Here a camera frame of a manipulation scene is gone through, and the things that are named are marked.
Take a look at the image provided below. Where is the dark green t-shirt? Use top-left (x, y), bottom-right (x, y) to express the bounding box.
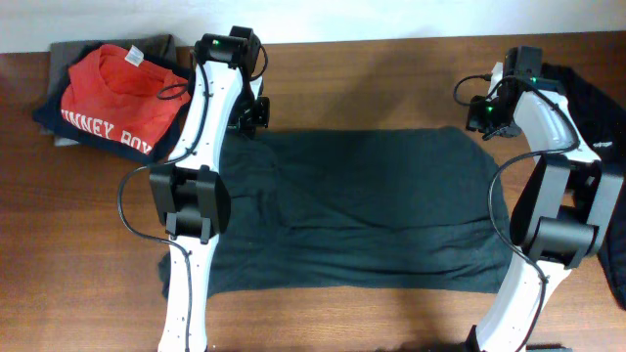
top-left (156, 125), bottom-right (514, 300)

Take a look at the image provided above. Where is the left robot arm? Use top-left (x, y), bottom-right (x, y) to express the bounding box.
top-left (149, 26), bottom-right (270, 351)

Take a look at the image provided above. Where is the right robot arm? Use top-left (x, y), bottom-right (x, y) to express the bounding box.
top-left (464, 46), bottom-right (624, 351)

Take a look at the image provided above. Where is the black clothes pile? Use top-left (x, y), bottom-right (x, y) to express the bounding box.
top-left (542, 64), bottom-right (625, 308)

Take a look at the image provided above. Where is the folded grey t-shirt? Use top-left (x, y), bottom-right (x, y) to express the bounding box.
top-left (46, 34), bottom-right (177, 101)

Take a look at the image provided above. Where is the folded orange t-shirt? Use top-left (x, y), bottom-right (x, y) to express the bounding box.
top-left (61, 44), bottom-right (190, 155)

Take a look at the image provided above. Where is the folded navy t-shirt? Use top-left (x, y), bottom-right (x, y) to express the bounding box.
top-left (32, 44), bottom-right (191, 164)

